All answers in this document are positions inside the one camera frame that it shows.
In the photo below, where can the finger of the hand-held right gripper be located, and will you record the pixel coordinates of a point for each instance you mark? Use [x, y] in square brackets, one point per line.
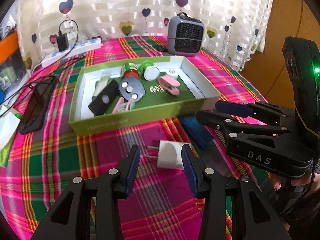
[232, 108]
[212, 121]

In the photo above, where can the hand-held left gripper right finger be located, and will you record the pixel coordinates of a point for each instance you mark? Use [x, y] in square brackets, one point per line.
[188, 170]

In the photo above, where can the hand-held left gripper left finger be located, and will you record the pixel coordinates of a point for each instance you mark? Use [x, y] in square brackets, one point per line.
[132, 170]

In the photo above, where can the blue translucent usb device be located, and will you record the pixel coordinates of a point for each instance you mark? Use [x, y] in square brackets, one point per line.
[197, 132]

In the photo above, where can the white plug charger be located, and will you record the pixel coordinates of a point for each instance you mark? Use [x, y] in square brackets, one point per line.
[167, 155]

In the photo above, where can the green cardboard box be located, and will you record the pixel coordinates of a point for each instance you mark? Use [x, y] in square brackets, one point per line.
[125, 123]

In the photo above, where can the pink clip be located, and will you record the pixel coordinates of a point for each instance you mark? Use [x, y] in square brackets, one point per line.
[167, 82]

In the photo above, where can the small white screw-top jar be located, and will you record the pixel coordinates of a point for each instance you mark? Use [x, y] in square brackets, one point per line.
[172, 73]

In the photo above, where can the black snap pouch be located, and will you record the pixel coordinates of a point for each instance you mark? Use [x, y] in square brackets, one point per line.
[100, 105]

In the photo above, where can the green and white round container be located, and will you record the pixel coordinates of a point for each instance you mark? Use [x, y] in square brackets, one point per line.
[151, 74]

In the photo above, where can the black disc with metal buttons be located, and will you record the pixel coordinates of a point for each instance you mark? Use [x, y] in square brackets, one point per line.
[138, 86]

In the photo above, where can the brown bottle with red cap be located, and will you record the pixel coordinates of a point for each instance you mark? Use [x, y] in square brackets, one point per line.
[130, 68]

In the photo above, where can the person's right forearm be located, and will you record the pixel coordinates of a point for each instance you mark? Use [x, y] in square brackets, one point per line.
[305, 212]

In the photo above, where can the person's right hand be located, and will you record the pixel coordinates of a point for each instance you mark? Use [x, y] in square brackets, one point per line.
[277, 181]

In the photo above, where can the plaid tablecloth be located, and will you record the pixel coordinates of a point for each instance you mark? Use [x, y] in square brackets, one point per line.
[62, 167]

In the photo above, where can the grey fan heater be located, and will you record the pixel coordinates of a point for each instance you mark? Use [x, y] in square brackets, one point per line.
[186, 35]

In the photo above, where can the brown wooden cabinet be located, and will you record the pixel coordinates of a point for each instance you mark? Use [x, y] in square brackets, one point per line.
[287, 17]

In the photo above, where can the black phone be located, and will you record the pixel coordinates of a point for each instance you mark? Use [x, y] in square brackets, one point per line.
[37, 105]

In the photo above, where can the green and white tissue pack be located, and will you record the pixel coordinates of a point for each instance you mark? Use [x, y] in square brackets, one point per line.
[7, 135]

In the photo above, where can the white power strip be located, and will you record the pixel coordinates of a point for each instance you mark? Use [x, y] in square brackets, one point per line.
[75, 50]

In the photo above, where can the black power adapter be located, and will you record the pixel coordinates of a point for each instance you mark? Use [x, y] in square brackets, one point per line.
[62, 42]

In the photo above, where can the heart print curtain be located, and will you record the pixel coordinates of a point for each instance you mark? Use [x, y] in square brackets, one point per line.
[125, 0]

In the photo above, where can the blue and white box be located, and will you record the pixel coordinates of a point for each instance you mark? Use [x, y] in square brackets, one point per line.
[1, 96]

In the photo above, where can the orange topped dark tank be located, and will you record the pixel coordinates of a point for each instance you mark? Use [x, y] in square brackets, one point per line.
[8, 42]

